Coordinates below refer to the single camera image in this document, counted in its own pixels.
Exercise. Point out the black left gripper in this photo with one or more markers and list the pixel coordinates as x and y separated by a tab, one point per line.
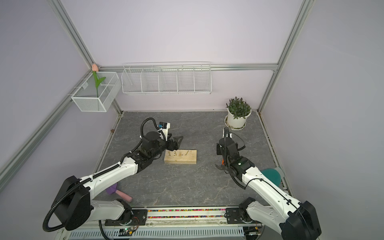
176	145

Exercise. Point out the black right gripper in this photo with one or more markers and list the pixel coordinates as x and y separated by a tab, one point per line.
218	149

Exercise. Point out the wooden block with nail holes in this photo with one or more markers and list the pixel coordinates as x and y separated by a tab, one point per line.
178	157

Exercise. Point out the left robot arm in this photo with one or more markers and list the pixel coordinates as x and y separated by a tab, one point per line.
74	204

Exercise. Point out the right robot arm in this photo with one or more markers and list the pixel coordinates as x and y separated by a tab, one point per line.
292	219

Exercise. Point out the white plant saucer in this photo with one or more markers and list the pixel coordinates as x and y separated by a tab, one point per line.
236	127

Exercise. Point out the green potted plant white pot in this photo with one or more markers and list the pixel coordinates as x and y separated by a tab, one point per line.
238	111

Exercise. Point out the green work glove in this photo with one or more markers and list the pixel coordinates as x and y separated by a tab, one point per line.
274	175

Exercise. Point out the purple pink cloth item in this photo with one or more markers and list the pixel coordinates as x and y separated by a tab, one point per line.
113	189

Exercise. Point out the white mesh basket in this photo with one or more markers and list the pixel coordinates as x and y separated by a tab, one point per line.
85	97

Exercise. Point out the artificial pink tulip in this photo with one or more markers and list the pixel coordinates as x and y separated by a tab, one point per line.
97	80

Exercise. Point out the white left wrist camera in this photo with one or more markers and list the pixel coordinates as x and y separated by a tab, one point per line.
164	129

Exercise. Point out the white wire wall shelf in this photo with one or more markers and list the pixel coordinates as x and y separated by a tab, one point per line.
167	78

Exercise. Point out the white rail with coloured strip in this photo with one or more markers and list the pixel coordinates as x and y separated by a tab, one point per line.
171	223

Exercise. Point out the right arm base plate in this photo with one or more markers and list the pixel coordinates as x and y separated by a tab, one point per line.
238	216

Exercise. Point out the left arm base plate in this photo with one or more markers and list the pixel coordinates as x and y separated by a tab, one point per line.
136	217

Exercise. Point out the aluminium frame profiles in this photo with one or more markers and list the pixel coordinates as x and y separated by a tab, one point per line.
40	65

